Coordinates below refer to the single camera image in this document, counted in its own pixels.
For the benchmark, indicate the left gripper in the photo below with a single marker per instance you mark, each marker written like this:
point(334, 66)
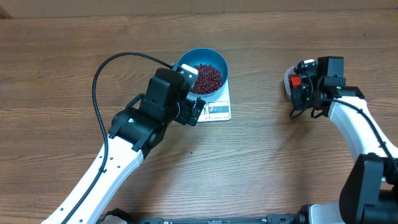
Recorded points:
point(188, 106)

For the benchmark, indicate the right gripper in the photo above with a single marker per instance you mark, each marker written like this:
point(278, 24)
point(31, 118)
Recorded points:
point(298, 96)

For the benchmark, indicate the red scoop with blue handle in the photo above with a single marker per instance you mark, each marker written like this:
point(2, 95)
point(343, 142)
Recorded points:
point(295, 82)

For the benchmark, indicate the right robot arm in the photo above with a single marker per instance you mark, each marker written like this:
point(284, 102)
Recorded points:
point(369, 194)

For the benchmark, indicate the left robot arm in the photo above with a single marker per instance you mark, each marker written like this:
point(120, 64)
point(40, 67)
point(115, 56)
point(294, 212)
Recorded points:
point(134, 131)

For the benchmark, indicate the white digital kitchen scale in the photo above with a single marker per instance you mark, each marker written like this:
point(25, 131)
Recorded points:
point(217, 105)

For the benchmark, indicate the red beans in bowl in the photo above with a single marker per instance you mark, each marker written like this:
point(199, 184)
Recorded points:
point(209, 80)

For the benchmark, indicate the blue plastic bowl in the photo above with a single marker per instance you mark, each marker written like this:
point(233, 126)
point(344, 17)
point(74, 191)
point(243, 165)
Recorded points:
point(206, 56)

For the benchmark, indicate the clear plastic container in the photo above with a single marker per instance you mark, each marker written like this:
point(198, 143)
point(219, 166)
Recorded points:
point(289, 71)

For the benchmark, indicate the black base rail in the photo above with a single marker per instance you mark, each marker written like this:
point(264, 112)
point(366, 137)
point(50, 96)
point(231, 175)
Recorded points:
point(119, 216)

